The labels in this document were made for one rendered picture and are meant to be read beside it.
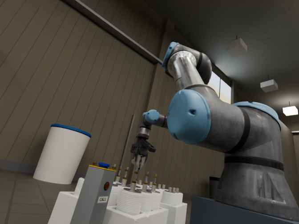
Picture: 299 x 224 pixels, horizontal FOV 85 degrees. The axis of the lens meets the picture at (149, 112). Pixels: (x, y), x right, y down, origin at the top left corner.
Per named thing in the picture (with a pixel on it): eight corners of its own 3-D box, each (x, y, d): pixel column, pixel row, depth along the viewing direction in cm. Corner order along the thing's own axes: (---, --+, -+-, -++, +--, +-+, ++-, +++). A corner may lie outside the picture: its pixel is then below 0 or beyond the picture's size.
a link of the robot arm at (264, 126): (299, 167, 34) (292, 109, 39) (245, 152, 31) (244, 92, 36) (251, 167, 45) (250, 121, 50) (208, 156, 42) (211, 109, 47)
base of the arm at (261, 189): (310, 222, 33) (303, 171, 36) (284, 220, 25) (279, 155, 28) (234, 203, 44) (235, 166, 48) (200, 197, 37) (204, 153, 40)
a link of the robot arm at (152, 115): (166, 112, 95) (160, 117, 105) (148, 106, 93) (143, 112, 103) (164, 125, 92) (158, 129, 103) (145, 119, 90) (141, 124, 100)
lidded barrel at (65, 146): (73, 181, 263) (88, 137, 290) (76, 187, 212) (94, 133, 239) (31, 174, 240) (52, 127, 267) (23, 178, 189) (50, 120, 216)
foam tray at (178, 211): (184, 229, 126) (187, 203, 133) (172, 242, 94) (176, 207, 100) (139, 214, 142) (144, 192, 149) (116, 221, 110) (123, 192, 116)
